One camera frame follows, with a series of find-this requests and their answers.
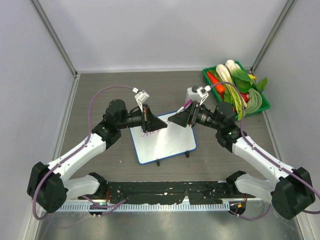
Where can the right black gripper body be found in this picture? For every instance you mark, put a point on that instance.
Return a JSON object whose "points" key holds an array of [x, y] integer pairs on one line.
{"points": [[205, 117]]}

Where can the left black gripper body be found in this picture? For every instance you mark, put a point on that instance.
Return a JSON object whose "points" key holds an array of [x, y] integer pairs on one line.
{"points": [[132, 119]]}

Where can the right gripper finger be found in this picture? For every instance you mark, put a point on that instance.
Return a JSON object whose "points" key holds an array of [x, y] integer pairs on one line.
{"points": [[193, 106], [183, 118]]}

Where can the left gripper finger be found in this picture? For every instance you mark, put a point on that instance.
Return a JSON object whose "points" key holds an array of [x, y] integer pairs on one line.
{"points": [[146, 110], [153, 123]]}

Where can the magenta whiteboard marker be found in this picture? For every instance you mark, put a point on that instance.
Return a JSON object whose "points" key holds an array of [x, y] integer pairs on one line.
{"points": [[186, 104]]}

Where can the blue framed whiteboard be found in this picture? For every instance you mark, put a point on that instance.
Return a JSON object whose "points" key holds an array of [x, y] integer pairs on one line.
{"points": [[163, 143]]}

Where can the white plastic bottle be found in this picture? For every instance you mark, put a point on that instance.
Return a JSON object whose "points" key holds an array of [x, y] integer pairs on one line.
{"points": [[191, 93]]}

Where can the green celery toy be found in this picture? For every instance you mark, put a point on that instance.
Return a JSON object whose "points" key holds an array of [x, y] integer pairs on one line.
{"points": [[231, 96]]}

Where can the bok choy toy front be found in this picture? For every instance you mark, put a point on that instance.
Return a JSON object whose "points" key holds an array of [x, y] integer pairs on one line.
{"points": [[225, 76]]}

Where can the bok choy toy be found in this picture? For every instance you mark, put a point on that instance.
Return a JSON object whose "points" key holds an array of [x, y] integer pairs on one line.
{"points": [[225, 76], [236, 72]]}

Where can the orange toy carrot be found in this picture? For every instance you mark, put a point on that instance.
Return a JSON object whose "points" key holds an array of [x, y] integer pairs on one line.
{"points": [[219, 88]]}

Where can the green plastic tray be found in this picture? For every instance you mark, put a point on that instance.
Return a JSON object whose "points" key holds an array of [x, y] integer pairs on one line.
{"points": [[263, 103]]}

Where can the bok choy toy rear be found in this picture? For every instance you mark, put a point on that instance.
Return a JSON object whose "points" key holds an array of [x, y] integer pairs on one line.
{"points": [[236, 72]]}

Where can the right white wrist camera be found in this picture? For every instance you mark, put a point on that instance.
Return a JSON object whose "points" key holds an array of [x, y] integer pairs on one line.
{"points": [[203, 93]]}

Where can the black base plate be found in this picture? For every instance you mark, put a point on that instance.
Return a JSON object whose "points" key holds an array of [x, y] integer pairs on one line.
{"points": [[170, 192]]}

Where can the white slotted cable duct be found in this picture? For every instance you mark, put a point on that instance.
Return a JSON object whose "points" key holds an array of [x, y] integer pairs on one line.
{"points": [[185, 206]]}

